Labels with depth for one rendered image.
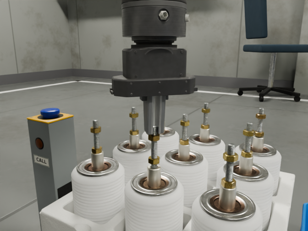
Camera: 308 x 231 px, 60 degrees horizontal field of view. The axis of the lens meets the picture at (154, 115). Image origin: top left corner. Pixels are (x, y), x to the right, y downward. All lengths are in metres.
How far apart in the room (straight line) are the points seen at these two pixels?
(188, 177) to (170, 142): 0.17
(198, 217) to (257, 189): 0.13
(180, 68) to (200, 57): 2.93
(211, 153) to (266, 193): 0.17
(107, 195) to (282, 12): 2.85
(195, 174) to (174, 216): 0.11
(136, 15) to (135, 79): 0.08
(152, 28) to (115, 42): 3.58
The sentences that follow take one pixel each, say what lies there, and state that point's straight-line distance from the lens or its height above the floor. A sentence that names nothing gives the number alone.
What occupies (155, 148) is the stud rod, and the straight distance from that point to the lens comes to 0.41.
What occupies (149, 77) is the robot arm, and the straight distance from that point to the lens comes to 0.36.
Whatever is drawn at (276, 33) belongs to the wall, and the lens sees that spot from 3.13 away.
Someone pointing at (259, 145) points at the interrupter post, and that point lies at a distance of 0.60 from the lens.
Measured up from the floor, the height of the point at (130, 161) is 0.24.
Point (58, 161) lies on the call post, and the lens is 0.63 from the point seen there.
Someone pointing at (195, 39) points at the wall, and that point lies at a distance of 3.33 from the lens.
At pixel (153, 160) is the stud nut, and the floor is 0.30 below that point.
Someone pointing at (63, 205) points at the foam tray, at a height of 0.18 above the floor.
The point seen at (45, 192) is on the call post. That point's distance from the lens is 0.68.
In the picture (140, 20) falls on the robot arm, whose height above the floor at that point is 0.50.
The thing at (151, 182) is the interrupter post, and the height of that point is 0.26.
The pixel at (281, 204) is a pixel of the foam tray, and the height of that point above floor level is 0.18.
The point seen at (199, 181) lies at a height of 0.22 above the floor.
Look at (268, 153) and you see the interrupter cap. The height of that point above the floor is 0.25.
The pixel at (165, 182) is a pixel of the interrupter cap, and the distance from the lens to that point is 0.44.
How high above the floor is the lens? 0.47
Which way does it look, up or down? 15 degrees down
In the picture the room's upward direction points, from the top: straight up
